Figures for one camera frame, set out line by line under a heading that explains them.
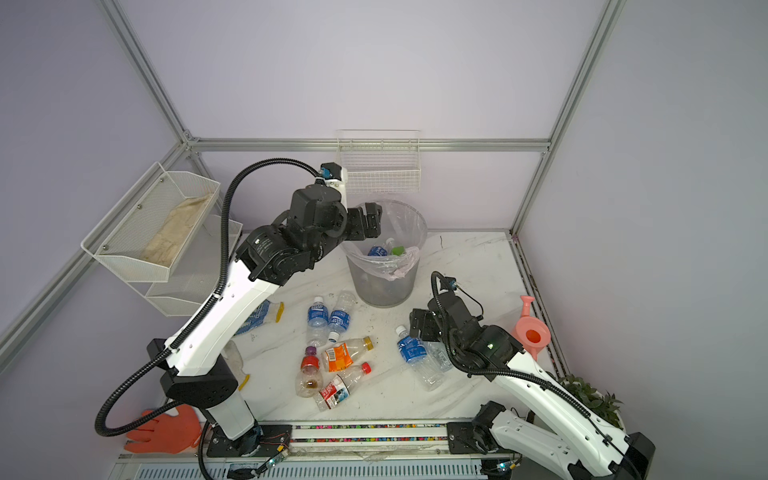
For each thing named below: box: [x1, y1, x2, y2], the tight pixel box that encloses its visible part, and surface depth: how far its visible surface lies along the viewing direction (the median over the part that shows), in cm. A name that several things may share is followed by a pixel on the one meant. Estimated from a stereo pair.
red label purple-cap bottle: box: [295, 345, 323, 398], surface depth 85 cm
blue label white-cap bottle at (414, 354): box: [395, 325, 445, 391], surface depth 87 cm
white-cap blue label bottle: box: [307, 296, 330, 347], surface depth 92 cm
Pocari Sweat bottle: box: [367, 246, 388, 256], surface depth 102 cm
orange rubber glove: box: [124, 404, 201, 454], surface depth 74 cm
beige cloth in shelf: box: [142, 193, 213, 267], surface depth 80 cm
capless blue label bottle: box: [328, 290, 356, 343], surface depth 92 cm
